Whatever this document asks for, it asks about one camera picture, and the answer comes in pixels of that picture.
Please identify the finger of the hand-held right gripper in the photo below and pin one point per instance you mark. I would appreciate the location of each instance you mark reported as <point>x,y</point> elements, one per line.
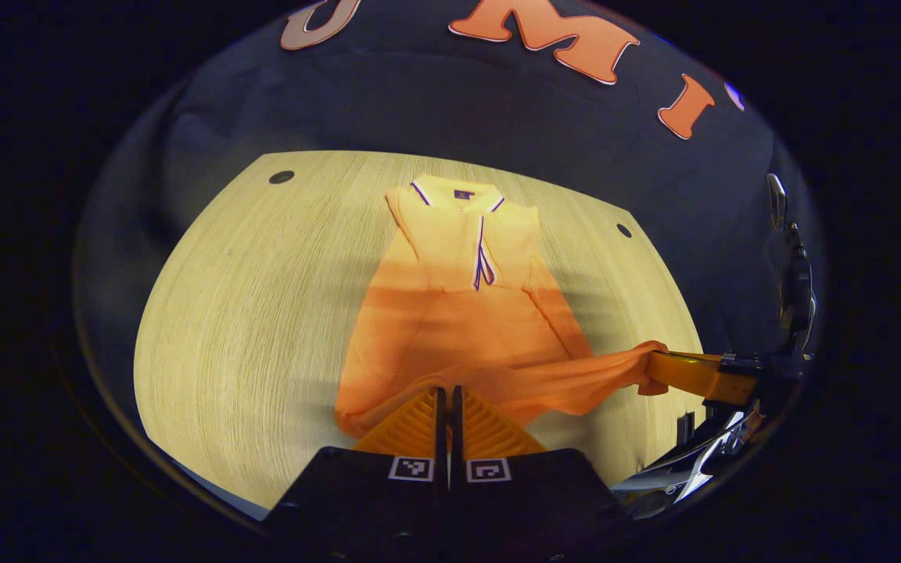
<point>693,374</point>

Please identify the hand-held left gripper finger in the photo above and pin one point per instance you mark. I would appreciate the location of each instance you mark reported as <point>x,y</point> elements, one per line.
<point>440,434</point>
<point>458,434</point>

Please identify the orange T-shirt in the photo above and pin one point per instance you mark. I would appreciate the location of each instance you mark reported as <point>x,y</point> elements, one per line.
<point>458,328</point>

